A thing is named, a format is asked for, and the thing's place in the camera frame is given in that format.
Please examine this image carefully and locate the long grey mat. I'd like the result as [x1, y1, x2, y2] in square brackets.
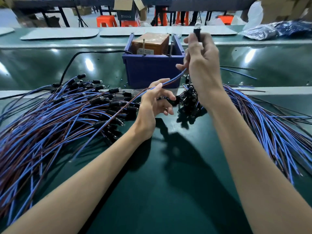
[99, 25, 238, 37]

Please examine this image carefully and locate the person's left forearm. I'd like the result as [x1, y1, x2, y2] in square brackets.
[0, 124, 156, 234]

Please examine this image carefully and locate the person's right hand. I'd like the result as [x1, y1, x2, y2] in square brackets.
[176, 32, 227, 109]

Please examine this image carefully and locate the orange box in plastic wrap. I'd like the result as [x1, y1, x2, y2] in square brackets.
[131, 32, 170, 56]

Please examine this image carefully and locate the dark cardboard box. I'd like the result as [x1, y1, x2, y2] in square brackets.
[17, 14, 61, 28]

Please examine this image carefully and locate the blue brown lamp socket wire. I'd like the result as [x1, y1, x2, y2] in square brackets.
[73, 22, 203, 160]

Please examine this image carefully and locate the person's left hand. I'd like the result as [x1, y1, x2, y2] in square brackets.
[133, 78, 176, 142]

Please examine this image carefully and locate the black cable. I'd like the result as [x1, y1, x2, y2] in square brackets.
[59, 50, 133, 85]

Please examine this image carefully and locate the loose dark wire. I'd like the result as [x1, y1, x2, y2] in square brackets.
[219, 65, 254, 71]

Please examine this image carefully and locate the large pile of socket wires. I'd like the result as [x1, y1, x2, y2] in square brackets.
[0, 73, 141, 227]

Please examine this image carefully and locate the loose blue wire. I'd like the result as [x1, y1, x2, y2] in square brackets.
[219, 67, 258, 80]

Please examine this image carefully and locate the small pile of socket wires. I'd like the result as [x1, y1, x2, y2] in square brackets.
[174, 75, 312, 185]

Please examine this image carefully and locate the person's right forearm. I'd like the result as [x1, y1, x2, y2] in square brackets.
[207, 90, 312, 234]

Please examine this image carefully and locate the open cardboard box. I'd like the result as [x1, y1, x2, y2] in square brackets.
[113, 0, 146, 11]

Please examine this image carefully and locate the black tripod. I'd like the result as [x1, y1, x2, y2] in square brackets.
[73, 0, 89, 28]

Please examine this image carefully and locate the white plastic bag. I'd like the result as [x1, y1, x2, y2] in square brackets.
[230, 1, 264, 31]

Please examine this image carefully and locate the black work table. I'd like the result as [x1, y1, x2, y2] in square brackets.
[11, 0, 115, 28]
[141, 0, 258, 27]

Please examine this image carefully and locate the clear bag of blue parts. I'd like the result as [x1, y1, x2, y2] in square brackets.
[238, 19, 312, 41]

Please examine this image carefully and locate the small cardboard box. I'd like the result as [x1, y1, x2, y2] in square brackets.
[71, 6, 93, 16]

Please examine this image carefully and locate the stack of cardboard boxes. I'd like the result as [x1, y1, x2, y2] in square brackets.
[258, 0, 312, 25]

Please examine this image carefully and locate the blue plastic bin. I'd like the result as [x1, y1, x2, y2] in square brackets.
[122, 33, 186, 89]

